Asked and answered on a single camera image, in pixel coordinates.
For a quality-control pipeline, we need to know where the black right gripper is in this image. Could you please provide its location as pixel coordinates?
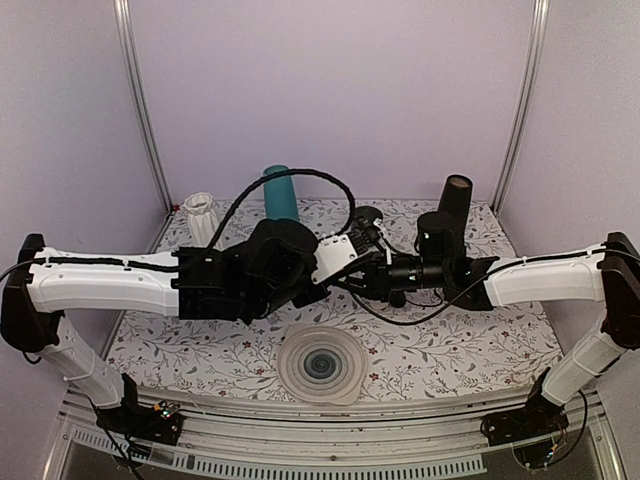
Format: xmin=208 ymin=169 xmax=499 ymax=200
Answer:
xmin=335 ymin=249 xmax=449 ymax=303

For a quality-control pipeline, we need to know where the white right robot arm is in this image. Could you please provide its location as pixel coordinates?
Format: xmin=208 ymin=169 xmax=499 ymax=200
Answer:
xmin=316 ymin=212 xmax=639 ymax=436

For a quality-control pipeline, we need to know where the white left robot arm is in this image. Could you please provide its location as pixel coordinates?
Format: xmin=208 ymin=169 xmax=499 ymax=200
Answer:
xmin=1 ymin=220 xmax=329 ymax=434

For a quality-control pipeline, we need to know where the black round earbud case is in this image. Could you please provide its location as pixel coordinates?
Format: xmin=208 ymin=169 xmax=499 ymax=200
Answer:
xmin=389 ymin=291 xmax=407 ymax=308

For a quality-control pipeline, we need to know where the teal tall vase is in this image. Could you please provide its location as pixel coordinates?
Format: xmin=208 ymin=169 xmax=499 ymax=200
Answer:
xmin=263 ymin=175 xmax=299 ymax=222

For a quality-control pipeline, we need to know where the white ribbed vase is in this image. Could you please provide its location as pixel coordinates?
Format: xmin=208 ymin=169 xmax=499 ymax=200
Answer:
xmin=183 ymin=192 xmax=219 ymax=247

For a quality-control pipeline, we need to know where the swirl patterned ceramic plate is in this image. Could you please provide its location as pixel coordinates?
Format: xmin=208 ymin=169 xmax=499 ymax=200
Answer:
xmin=276 ymin=325 xmax=367 ymax=406

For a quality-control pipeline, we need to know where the black tall cylinder vase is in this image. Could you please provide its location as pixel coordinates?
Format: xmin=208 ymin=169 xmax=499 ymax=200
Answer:
xmin=437 ymin=174 xmax=473 ymax=222

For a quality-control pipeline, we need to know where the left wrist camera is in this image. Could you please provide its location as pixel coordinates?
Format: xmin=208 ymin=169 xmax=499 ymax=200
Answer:
xmin=311 ymin=234 xmax=359 ymax=285

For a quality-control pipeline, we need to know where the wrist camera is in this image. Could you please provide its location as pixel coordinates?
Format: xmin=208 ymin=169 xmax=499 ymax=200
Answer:
xmin=348 ymin=206 xmax=388 ymax=258
xmin=311 ymin=234 xmax=359 ymax=285

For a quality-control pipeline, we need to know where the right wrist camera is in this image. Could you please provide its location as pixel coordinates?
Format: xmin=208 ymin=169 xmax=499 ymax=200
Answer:
xmin=348 ymin=206 xmax=388 ymax=258

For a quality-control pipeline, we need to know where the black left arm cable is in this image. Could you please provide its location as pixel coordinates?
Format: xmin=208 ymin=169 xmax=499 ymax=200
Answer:
xmin=209 ymin=168 xmax=357 ymax=251

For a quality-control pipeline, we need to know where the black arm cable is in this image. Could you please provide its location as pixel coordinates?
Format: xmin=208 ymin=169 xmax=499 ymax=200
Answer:
xmin=344 ymin=234 xmax=606 ymax=326
xmin=209 ymin=168 xmax=357 ymax=251

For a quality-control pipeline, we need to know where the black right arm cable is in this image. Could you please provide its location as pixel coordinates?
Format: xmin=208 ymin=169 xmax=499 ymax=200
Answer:
xmin=344 ymin=234 xmax=606 ymax=326

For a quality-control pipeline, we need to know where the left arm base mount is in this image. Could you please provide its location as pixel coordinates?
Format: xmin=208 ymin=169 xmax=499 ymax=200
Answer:
xmin=96 ymin=374 xmax=185 ymax=446

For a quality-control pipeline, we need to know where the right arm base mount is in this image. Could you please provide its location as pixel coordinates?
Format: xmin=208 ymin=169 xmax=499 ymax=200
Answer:
xmin=480 ymin=368 xmax=569 ymax=446

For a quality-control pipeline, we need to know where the left aluminium frame post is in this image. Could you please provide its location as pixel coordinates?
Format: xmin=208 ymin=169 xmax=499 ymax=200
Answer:
xmin=113 ymin=0 xmax=173 ymax=213

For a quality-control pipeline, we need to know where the aluminium frame post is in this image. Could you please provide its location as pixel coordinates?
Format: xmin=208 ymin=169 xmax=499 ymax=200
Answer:
xmin=490 ymin=0 xmax=550 ymax=217
xmin=113 ymin=0 xmax=173 ymax=213

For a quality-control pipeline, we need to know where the right aluminium frame post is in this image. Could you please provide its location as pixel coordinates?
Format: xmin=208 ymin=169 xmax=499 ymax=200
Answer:
xmin=490 ymin=0 xmax=550 ymax=217

